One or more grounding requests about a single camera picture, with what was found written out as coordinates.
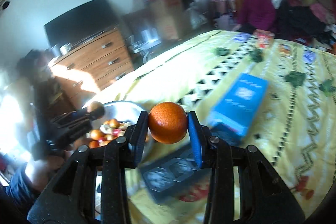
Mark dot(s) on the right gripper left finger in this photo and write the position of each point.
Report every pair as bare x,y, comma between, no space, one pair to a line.
124,152

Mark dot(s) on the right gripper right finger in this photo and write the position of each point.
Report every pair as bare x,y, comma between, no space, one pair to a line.
211,152

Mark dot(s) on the small orange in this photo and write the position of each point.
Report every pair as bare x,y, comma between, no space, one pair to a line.
168,123

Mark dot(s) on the operator left hand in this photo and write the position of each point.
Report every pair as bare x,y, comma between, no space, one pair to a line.
41,171

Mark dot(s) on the brown kiwi fruit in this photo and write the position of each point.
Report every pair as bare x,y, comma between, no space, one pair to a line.
94,106

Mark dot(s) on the metal fruit bowl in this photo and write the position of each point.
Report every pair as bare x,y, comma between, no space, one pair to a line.
118,117

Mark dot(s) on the black shaver box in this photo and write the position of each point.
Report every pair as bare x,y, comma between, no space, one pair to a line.
172,175

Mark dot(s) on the blue green carton box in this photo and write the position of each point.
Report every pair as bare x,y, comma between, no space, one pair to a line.
232,116

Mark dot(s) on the wooden drawer dresser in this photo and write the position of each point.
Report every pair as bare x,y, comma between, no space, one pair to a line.
92,66

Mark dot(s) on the yellow patterned bedsheet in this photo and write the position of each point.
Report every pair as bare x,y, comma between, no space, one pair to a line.
294,126

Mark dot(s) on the green vegetable left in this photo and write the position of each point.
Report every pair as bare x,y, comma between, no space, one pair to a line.
256,55

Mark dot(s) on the green vegetable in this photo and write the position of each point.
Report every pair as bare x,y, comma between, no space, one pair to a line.
327,87
256,55
296,79

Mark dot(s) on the green vegetable middle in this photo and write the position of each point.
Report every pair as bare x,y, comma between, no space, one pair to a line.
296,79

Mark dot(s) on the black television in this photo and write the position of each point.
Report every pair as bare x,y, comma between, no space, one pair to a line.
81,23

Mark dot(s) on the red instant noodle cup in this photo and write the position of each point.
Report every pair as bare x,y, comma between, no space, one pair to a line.
264,38

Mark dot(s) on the packaged bread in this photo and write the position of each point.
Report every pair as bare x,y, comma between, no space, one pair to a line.
284,49

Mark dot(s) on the green vegetable right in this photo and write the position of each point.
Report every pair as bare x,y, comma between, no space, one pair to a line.
327,87

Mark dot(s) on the blue tissue pack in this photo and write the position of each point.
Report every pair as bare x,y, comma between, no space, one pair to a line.
309,57

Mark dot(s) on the woman in purple jacket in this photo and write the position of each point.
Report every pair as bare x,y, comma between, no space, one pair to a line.
256,15

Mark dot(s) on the stacked cardboard boxes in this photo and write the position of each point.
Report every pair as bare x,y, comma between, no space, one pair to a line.
170,19

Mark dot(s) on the pile of clothes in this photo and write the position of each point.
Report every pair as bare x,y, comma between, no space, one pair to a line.
309,22

